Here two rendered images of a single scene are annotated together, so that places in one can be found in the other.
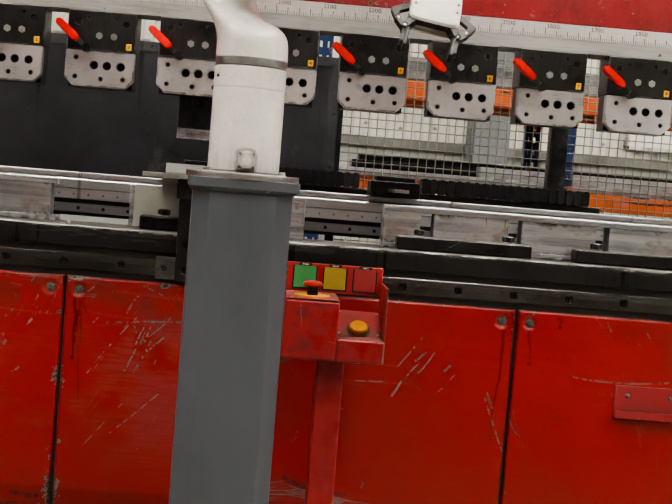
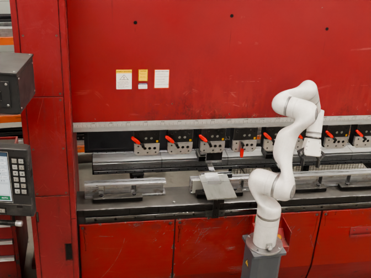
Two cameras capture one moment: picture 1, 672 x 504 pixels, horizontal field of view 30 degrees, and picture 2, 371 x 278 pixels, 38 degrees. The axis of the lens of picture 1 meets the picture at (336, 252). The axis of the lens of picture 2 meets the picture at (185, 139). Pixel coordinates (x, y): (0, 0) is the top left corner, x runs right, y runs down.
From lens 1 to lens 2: 198 cm
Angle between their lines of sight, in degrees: 26
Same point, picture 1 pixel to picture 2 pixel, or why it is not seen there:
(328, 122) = not seen: hidden behind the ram
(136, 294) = (199, 222)
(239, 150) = (267, 244)
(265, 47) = (276, 215)
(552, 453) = (329, 247)
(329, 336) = not seen: hidden behind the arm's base
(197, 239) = (254, 269)
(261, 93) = (274, 228)
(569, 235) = (337, 178)
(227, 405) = not seen: outside the picture
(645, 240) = (362, 177)
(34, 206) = (158, 191)
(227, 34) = (264, 212)
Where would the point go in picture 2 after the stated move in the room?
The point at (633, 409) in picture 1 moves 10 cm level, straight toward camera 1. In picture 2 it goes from (355, 233) to (358, 242)
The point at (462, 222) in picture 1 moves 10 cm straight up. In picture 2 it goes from (302, 178) to (305, 165)
